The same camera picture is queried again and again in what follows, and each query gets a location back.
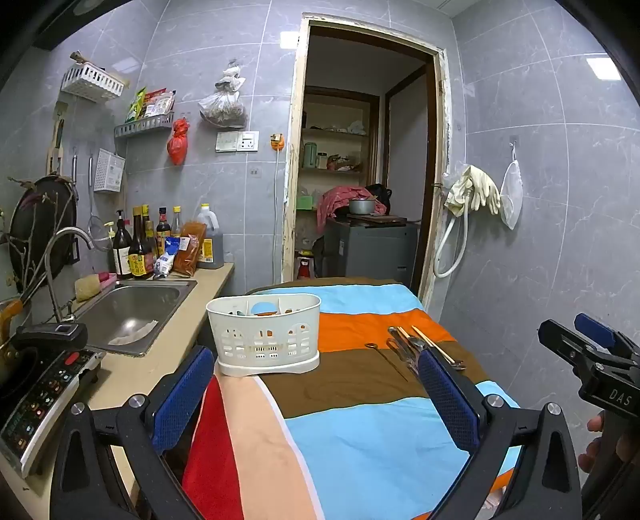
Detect person's right hand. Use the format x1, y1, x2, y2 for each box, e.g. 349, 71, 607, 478
577, 412, 640, 474

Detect white wall basket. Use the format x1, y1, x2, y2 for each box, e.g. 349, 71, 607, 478
60, 51, 130, 103

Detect large plastic oil jug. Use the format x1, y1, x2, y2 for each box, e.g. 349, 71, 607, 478
196, 204, 224, 270

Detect red-cap sauce bottle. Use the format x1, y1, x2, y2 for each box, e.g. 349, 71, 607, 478
155, 207, 171, 257

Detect pink cloth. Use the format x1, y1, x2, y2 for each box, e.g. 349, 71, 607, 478
317, 186, 386, 234

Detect grey wall shelf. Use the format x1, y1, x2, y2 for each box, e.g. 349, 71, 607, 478
114, 112, 175, 139

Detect small long-handled metal spoon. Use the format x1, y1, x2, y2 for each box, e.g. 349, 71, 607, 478
364, 342, 407, 381

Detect wooden door frame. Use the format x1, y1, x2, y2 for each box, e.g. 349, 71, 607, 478
280, 12, 454, 316

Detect metal pot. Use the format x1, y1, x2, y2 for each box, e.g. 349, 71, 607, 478
348, 198, 376, 216

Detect white hanging grater box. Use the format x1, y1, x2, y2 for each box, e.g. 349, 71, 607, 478
92, 148, 126, 193

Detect clear hanging plastic bag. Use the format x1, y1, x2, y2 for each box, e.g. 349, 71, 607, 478
198, 60, 247, 130

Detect striped colourful table cloth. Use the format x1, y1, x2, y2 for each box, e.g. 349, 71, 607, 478
182, 280, 500, 519

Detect dark soy sauce bottle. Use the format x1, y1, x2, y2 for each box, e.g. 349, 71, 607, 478
112, 209, 132, 280

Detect yellow-label sauce bottle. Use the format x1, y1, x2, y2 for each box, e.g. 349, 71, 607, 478
128, 206, 153, 280

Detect black hanging wok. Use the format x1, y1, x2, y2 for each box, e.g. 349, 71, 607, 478
1, 174, 78, 294

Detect yellow sponge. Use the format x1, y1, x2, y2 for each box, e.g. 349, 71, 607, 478
74, 274, 102, 302

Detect white wall socket panel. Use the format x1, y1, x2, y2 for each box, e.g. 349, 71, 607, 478
215, 131, 259, 153

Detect hanging wire skimmer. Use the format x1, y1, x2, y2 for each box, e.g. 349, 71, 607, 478
87, 154, 112, 252

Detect white hose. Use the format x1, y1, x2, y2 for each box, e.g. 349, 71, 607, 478
433, 199, 471, 280

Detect metal peeler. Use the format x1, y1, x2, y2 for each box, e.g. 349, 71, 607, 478
386, 326, 418, 374

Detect large metal spoon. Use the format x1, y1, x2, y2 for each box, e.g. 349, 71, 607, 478
396, 327, 426, 362

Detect beige kitchen countertop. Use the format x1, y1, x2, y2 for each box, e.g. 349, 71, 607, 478
1, 263, 234, 519

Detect orange wall hook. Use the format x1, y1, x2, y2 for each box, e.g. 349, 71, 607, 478
270, 133, 285, 152

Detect chrome curved faucet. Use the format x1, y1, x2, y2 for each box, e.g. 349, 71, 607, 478
43, 226, 96, 323

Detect induction cooker control panel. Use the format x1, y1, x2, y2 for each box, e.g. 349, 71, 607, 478
1, 322, 104, 479

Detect cream rubber gloves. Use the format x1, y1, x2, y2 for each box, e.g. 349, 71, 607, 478
445, 165, 501, 218

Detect white plastic utensil caddy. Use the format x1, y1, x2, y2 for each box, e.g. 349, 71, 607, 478
206, 294, 321, 377

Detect wooden storage shelf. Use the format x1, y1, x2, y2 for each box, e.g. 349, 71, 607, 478
295, 87, 380, 252

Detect white mesh strainer bag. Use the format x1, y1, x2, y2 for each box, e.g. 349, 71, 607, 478
500, 142, 524, 231

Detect red plastic bag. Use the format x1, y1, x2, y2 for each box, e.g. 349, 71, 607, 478
167, 118, 190, 166

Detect grey cabinet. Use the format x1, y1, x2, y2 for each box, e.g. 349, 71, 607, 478
322, 220, 419, 287

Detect right pair wooden chopstick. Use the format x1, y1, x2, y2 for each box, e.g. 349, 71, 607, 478
411, 326, 465, 372

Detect stainless steel sink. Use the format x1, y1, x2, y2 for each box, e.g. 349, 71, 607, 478
75, 280, 198, 358

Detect white blue packet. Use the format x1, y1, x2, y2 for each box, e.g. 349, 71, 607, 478
154, 236, 180, 278

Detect brown snack packet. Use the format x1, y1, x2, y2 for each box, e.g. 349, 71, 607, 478
172, 221, 206, 276

